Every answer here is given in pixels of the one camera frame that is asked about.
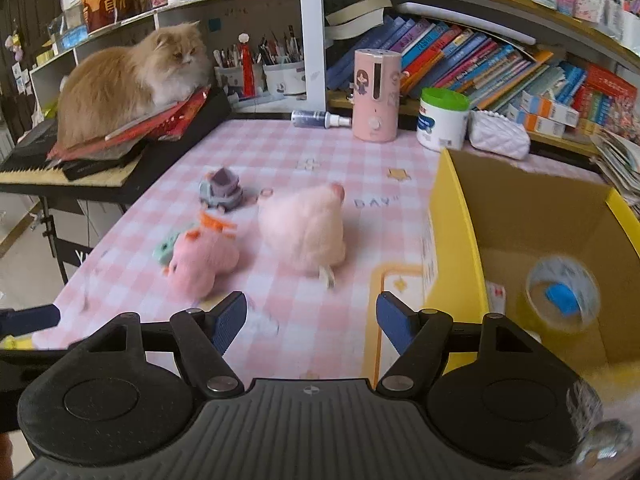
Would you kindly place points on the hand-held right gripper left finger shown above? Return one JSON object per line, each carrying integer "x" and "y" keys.
{"x": 230, "y": 320}

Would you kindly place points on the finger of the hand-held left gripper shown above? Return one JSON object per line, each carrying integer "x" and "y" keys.
{"x": 35, "y": 353}
{"x": 30, "y": 320}

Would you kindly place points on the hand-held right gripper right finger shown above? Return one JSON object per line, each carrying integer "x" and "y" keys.
{"x": 395, "y": 325}

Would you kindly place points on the yellow cardboard box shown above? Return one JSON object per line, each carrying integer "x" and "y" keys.
{"x": 455, "y": 260}

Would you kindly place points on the small white carton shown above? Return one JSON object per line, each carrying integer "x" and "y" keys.
{"x": 496, "y": 300}

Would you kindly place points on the blue packet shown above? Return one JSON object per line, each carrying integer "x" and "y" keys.
{"x": 560, "y": 297}

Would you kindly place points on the yellow tape roll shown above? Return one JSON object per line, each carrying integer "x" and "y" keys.
{"x": 586, "y": 310}

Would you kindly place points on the small pink plush orange feet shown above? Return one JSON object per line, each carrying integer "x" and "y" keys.
{"x": 200, "y": 265}

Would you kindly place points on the pink checked tablecloth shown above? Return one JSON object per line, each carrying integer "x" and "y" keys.
{"x": 300, "y": 335}

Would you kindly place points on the black keyboard stand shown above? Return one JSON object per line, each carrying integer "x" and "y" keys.
{"x": 70, "y": 250}

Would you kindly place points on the mint green small toy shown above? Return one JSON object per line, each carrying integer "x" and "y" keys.
{"x": 164, "y": 252}

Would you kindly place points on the large light pink plush toy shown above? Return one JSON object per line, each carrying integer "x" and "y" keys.
{"x": 300, "y": 230}

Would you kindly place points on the purple grey toy car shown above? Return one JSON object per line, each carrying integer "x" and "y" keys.
{"x": 222, "y": 192}

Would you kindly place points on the black electronic keyboard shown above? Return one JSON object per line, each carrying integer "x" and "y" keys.
{"x": 30, "y": 175}

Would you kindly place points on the black flat box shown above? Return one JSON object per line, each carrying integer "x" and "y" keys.
{"x": 100, "y": 167}

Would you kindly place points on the white jar green lid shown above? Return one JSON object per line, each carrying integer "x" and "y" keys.
{"x": 440, "y": 125}

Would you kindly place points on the red paper packets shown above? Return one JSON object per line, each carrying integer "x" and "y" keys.
{"x": 175, "y": 117}

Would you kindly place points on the white quilted pouch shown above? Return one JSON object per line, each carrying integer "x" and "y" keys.
{"x": 500, "y": 137}

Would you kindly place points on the small spray bottle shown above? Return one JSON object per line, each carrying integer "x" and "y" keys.
{"x": 310, "y": 119}

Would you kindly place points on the pink humidifier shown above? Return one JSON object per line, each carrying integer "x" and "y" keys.
{"x": 375, "y": 105}

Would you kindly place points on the white pen holder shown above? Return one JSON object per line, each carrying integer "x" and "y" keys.
{"x": 285, "y": 77}
{"x": 232, "y": 82}

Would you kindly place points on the orange fluffy cat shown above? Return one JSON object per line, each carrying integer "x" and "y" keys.
{"x": 115, "y": 90}

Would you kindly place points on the white orange blue carton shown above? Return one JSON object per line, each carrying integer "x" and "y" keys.
{"x": 535, "y": 122}
{"x": 550, "y": 107}

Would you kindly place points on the red tassel ornament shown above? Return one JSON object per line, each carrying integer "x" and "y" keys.
{"x": 246, "y": 67}

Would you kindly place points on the stack of magazines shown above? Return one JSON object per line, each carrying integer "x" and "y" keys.
{"x": 617, "y": 165}

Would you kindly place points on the long row of colourful books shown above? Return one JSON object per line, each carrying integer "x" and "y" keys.
{"x": 450, "y": 55}

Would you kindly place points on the blue tissue box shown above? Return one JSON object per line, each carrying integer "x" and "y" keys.
{"x": 74, "y": 37}

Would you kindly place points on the white wooden bookshelf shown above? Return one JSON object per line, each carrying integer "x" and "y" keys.
{"x": 310, "y": 35}

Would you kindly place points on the thick white book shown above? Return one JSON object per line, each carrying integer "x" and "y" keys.
{"x": 352, "y": 30}

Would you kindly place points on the red boxed book set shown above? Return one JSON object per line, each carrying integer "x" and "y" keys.
{"x": 602, "y": 97}

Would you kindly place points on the dark wooden door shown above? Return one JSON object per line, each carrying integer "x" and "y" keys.
{"x": 25, "y": 10}

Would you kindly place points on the thick dark cover book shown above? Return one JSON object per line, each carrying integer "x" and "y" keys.
{"x": 357, "y": 7}

